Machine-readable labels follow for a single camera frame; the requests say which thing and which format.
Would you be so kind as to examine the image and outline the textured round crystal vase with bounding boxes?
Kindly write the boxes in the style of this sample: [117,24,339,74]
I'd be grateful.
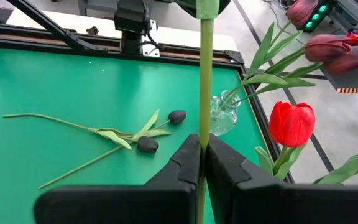
[209,90,241,137]

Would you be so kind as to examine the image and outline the black artificial tulip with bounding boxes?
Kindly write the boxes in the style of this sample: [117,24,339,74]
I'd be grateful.
[2,108,188,151]
[38,136,160,190]

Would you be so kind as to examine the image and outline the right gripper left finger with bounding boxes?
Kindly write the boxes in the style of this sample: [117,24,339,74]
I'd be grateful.
[34,133,202,224]

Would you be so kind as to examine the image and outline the black diagonal frame strut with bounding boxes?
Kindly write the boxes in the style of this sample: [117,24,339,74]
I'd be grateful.
[6,0,108,52]

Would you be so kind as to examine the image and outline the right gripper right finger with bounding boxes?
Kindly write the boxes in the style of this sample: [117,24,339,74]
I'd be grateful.
[204,134,358,224]

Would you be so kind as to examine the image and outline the black striped-edge floor mat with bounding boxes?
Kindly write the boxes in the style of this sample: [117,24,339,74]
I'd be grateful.
[320,65,358,94]

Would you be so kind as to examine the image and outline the black table frame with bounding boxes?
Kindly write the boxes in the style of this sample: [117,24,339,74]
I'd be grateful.
[0,18,295,184]

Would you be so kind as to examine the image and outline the black computer green lights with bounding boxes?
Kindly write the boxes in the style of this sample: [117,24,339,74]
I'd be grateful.
[303,0,337,34]

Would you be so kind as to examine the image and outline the purple artificial tulip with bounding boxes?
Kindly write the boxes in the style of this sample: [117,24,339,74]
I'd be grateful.
[231,45,358,108]
[228,33,353,106]
[225,0,319,106]

